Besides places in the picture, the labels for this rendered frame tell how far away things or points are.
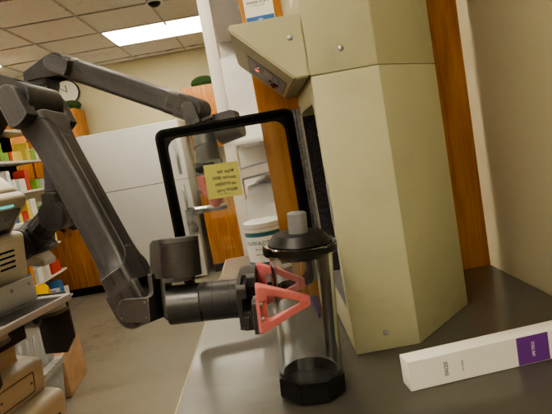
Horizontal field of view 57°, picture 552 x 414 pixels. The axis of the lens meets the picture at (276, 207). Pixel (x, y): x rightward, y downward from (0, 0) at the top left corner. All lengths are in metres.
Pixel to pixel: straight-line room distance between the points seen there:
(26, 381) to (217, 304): 0.80
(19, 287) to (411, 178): 0.96
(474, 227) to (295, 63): 0.67
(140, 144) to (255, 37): 5.06
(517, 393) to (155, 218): 5.33
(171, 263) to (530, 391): 0.51
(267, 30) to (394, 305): 0.49
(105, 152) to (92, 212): 5.15
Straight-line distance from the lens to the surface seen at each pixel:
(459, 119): 1.29
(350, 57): 0.85
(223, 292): 0.74
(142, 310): 0.77
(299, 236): 0.71
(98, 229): 0.82
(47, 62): 1.43
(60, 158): 0.86
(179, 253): 0.74
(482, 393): 0.78
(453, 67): 1.29
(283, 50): 0.85
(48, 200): 1.44
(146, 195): 5.88
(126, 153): 5.90
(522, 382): 0.80
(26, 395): 1.47
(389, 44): 0.90
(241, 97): 2.26
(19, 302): 1.40
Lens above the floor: 1.31
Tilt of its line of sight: 7 degrees down
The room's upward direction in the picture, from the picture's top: 10 degrees counter-clockwise
